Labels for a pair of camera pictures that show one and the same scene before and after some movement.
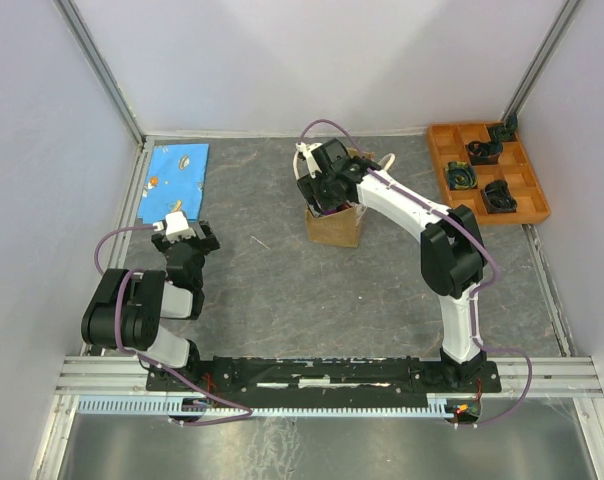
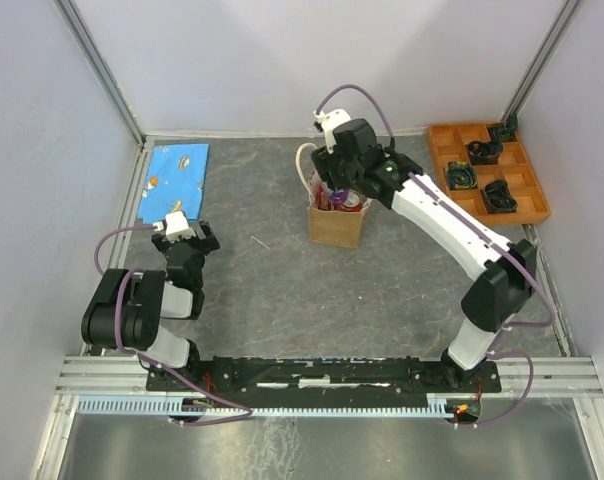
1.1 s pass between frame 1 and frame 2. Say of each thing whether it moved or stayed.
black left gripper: stayed
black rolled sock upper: stayed
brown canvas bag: stayed
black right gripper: moved
